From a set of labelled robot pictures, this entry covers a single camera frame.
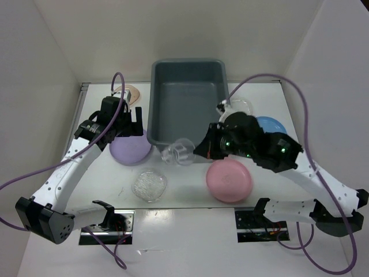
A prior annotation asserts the pink plastic plate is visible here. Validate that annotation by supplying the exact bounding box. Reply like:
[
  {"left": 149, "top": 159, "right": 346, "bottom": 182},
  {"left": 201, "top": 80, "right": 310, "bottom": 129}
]
[{"left": 206, "top": 158, "right": 253, "bottom": 203}]

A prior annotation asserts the clear textured square dish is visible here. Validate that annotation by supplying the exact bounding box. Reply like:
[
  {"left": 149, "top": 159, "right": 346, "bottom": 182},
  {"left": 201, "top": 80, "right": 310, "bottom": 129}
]
[{"left": 131, "top": 167, "right": 168, "bottom": 203}]

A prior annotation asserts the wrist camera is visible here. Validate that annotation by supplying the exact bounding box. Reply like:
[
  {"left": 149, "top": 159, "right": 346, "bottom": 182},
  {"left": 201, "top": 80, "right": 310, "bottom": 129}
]
[
  {"left": 111, "top": 89, "right": 132, "bottom": 113},
  {"left": 216, "top": 99, "right": 232, "bottom": 115}
]

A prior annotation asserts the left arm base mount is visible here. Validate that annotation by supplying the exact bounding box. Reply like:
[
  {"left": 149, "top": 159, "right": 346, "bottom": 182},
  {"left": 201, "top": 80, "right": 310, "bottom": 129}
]
[{"left": 87, "top": 209, "right": 135, "bottom": 245}]

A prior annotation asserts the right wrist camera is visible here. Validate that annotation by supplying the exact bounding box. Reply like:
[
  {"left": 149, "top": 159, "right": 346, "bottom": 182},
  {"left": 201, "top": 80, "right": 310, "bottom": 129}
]
[{"left": 216, "top": 99, "right": 232, "bottom": 115}]

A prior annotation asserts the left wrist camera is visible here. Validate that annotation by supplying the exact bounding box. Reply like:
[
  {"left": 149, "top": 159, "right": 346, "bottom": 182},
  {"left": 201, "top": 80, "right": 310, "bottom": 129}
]
[{"left": 111, "top": 89, "right": 132, "bottom": 113}]

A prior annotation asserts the blue plastic plate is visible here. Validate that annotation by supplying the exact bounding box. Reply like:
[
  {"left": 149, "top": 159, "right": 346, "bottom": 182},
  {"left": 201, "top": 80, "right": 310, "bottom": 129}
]
[{"left": 257, "top": 116, "right": 287, "bottom": 134}]

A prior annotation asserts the grey plastic bin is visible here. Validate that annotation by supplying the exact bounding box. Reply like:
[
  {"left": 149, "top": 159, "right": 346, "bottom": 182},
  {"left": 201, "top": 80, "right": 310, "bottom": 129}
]
[{"left": 147, "top": 58, "right": 229, "bottom": 151}]

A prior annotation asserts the purple plastic plate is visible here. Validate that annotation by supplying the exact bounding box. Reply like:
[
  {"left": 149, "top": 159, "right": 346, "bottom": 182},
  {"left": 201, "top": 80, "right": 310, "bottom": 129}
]
[{"left": 109, "top": 130, "right": 152, "bottom": 166}]

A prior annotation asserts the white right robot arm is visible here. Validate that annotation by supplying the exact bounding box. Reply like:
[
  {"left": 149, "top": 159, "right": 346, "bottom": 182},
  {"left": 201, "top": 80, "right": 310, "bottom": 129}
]
[{"left": 194, "top": 112, "right": 368, "bottom": 237}]

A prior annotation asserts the peach square dish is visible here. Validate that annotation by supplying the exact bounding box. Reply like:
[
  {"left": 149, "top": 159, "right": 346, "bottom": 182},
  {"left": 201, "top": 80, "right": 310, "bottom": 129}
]
[{"left": 114, "top": 84, "right": 140, "bottom": 105}]

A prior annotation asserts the clear plastic cup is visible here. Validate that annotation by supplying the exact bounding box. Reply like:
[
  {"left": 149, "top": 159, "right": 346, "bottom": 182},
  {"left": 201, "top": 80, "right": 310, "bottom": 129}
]
[{"left": 161, "top": 138, "right": 195, "bottom": 166}]

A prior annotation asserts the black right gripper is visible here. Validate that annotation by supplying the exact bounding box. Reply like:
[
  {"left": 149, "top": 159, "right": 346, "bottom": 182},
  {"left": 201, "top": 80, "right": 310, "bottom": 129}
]
[{"left": 193, "top": 121, "right": 252, "bottom": 158}]

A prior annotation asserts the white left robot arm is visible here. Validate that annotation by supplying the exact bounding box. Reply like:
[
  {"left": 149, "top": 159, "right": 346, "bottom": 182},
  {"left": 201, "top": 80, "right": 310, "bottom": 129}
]
[{"left": 15, "top": 96, "right": 144, "bottom": 245}]

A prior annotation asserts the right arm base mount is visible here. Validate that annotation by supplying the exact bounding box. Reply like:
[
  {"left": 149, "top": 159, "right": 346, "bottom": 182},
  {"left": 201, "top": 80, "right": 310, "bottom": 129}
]
[{"left": 234, "top": 209, "right": 289, "bottom": 243}]

